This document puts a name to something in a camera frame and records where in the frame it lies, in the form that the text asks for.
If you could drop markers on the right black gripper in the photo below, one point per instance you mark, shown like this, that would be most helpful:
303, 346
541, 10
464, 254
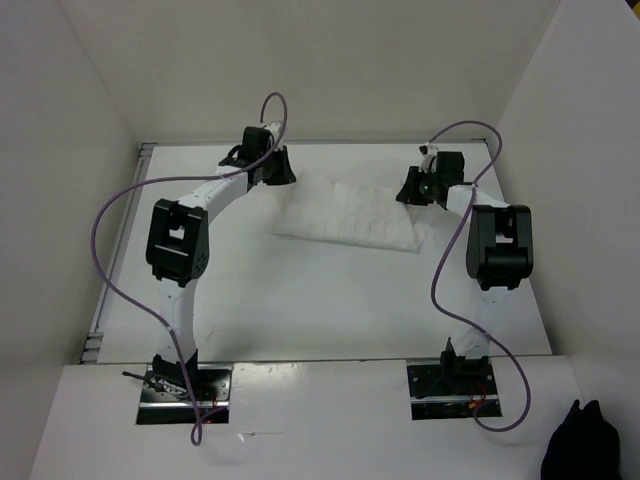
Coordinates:
409, 193

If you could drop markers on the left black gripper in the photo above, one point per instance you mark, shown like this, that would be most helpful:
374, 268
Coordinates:
285, 174

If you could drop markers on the white pleated skirt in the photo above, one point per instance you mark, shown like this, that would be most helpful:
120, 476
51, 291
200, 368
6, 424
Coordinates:
321, 209

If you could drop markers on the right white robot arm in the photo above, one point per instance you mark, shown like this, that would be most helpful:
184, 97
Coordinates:
498, 255

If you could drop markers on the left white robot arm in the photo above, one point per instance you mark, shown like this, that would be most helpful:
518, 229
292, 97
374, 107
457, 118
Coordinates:
178, 246

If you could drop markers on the black cloth bundle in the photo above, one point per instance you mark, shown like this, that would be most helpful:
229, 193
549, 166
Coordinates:
584, 446

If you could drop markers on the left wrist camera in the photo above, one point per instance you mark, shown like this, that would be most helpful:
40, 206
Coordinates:
276, 129

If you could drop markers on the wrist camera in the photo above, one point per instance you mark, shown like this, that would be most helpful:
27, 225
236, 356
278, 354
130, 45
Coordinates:
276, 129
429, 153

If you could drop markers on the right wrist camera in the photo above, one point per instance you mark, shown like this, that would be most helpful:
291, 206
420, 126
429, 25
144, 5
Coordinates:
429, 153

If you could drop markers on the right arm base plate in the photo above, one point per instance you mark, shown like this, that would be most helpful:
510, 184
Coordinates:
435, 397

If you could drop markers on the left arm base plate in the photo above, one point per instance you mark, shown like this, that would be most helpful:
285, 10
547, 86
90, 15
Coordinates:
162, 403

